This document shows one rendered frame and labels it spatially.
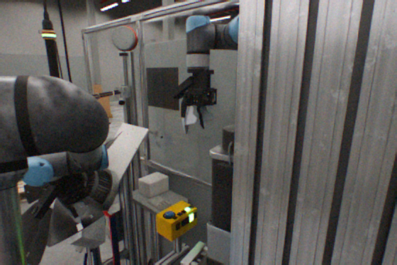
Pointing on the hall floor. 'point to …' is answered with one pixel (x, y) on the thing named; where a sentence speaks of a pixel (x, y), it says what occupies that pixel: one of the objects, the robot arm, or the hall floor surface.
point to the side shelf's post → (157, 241)
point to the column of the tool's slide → (135, 158)
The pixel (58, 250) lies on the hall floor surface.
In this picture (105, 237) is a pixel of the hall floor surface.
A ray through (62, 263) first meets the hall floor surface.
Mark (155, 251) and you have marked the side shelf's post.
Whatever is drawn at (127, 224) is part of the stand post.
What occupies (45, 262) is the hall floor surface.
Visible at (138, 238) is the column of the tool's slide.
